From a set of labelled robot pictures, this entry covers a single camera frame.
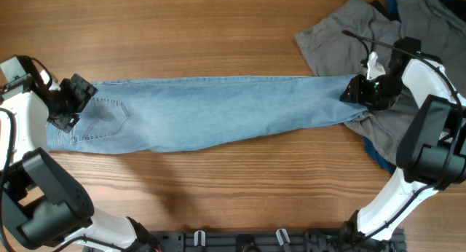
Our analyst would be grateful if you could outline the right black cable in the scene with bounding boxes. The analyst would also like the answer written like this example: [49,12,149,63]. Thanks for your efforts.
[341,29,465,242]

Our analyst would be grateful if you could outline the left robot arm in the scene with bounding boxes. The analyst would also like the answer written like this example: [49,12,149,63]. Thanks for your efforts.
[1,55,163,251]

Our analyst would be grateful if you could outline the grey rail clip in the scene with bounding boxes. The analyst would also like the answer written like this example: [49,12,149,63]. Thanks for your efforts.
[275,228,291,252]
[194,230,206,247]

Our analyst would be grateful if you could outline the black cable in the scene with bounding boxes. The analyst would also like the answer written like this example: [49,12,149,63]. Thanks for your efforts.
[0,57,121,252]
[341,29,465,242]

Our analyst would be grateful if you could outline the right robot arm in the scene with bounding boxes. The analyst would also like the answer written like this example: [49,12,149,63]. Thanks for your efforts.
[336,37,465,251]

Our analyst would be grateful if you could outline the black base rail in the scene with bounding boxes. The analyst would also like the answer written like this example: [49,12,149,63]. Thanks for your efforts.
[82,228,408,252]

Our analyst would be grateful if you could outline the black garment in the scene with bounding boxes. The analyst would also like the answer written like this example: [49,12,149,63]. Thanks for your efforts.
[370,0,465,22]

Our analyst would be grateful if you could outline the light blue denim jeans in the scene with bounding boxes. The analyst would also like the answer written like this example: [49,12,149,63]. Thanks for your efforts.
[47,76,364,154]

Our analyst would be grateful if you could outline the grey t-shirt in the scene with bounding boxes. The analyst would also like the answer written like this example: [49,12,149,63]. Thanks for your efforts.
[293,0,466,165]

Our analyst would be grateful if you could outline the left black cable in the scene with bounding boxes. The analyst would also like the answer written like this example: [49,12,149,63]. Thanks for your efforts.
[0,57,121,252]

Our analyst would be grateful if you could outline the right grey rail clip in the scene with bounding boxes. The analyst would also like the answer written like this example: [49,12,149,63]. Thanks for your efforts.
[275,228,291,252]

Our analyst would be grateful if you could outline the left grey rail clip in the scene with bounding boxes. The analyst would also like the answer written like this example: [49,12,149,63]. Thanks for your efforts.
[194,230,206,247]

